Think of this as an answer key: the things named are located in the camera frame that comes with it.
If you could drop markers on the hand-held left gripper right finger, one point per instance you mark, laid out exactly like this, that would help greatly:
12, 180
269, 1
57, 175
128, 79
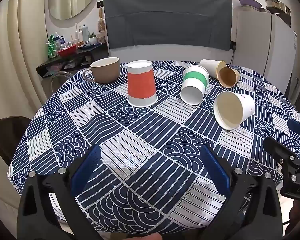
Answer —
216, 172

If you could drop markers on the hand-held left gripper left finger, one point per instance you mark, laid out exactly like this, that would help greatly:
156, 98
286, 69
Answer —
86, 172

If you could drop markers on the large white paper cup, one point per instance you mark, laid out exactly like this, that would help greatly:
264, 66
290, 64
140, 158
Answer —
233, 110

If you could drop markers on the brown kraft paper cup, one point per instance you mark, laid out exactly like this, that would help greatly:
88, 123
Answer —
228, 77

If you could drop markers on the green banded paper cup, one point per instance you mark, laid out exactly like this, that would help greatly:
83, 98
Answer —
194, 85

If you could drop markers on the red paper cup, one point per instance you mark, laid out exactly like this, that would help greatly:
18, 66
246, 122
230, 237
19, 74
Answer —
141, 85

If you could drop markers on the small white paper cup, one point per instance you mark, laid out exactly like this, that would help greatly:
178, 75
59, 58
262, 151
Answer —
211, 66

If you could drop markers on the blue patterned tablecloth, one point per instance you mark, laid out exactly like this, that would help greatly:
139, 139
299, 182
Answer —
130, 140

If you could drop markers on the dark brown chair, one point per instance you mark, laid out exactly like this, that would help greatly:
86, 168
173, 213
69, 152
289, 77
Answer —
7, 135

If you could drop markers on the white refrigerator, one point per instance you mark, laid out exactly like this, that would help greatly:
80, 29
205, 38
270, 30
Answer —
262, 45

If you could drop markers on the transparent chair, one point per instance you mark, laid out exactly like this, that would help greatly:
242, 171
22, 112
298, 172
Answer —
55, 82

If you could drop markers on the brown ceramic mug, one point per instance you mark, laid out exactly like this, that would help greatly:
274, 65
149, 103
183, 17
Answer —
106, 71

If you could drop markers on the dark side table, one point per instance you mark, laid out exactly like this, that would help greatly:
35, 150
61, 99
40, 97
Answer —
90, 53

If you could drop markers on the red bowl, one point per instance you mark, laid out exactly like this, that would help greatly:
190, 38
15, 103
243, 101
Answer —
67, 51

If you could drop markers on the metal pot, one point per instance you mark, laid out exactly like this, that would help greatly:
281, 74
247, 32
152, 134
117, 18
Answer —
277, 6

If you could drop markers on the green packet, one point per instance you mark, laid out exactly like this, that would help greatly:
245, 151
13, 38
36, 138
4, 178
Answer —
51, 47

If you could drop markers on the small potted plant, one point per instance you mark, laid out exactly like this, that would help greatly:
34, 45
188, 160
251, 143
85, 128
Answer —
92, 38

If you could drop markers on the purple pot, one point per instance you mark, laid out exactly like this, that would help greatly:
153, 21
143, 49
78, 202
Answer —
248, 2

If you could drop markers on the white bottle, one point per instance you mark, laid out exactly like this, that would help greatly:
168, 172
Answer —
85, 33

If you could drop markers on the beige curtain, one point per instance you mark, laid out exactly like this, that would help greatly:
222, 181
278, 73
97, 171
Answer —
27, 42

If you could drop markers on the wooden hairbrush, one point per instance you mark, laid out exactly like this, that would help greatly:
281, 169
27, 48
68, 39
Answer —
101, 22

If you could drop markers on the grey cloth cover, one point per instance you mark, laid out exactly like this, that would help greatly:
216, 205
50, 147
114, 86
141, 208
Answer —
167, 17

